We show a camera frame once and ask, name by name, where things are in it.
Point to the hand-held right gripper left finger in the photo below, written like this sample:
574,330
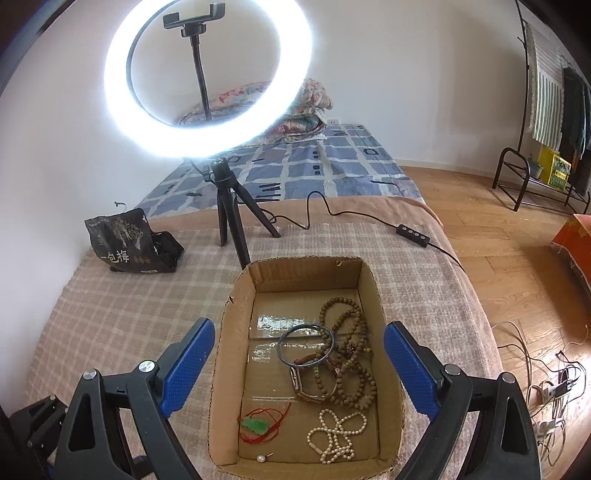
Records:
189,369

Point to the black phone holder on gooseneck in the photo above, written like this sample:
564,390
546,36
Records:
201,78

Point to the dark bangle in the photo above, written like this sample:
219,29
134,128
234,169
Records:
280,346

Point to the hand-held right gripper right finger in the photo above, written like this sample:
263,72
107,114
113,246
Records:
411,369

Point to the black printed snack bag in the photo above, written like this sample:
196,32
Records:
120,240

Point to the striped hanging cloth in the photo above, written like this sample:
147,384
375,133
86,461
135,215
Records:
545,92

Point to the white power strip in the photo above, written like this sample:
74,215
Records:
547,392

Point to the pink plaid blanket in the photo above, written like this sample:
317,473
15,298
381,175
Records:
115,323

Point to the floral pillow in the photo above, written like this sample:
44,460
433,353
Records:
231,99

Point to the black tripod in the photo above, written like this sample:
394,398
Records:
221,184

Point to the cardboard box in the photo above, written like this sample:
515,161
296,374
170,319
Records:
277,383

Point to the dark hanging clothes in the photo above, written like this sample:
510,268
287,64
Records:
575,115

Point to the floral folded quilt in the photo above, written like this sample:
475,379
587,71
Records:
309,99

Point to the black metal clothes rack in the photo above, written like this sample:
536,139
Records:
503,166

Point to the orange cloth covered stand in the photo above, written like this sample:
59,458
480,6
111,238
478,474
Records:
575,249

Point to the yellow green box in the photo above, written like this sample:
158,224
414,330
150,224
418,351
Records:
554,168

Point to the blue patterned bedsheet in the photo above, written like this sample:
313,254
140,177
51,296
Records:
300,175

